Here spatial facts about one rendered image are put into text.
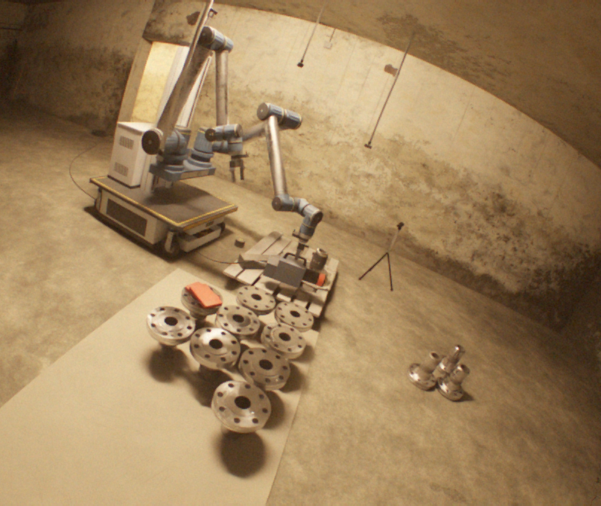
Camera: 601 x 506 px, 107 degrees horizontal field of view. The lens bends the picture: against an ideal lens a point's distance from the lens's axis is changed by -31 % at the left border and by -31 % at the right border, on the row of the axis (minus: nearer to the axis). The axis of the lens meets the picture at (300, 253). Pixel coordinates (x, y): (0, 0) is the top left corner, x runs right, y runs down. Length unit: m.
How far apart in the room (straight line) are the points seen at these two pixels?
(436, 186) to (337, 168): 1.54
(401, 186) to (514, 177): 1.87
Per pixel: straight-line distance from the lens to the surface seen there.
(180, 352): 1.92
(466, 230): 5.30
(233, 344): 1.70
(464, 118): 5.16
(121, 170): 3.19
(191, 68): 2.42
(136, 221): 2.82
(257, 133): 2.85
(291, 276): 2.37
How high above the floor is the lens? 1.38
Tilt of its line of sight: 22 degrees down
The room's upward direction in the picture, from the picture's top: 22 degrees clockwise
